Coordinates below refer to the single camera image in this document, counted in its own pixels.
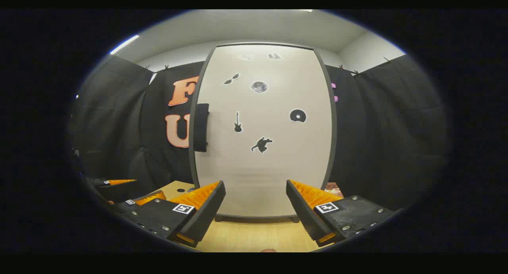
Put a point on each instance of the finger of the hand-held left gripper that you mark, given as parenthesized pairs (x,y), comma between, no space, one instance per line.
(117,190)
(149,198)

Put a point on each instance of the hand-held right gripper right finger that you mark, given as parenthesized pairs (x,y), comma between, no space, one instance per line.
(303,214)

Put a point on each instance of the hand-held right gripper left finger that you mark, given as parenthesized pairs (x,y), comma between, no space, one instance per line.
(206,214)

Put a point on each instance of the white cabinet door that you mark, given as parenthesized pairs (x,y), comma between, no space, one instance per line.
(270,170)

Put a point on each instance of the grey cabinet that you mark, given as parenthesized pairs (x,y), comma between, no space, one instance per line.
(294,218)

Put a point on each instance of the red white book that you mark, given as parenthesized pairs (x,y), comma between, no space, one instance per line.
(332,188)

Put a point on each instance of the black backdrop cloth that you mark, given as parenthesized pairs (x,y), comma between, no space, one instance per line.
(107,119)

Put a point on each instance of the long ceiling light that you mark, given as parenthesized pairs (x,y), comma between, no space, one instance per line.
(124,44)

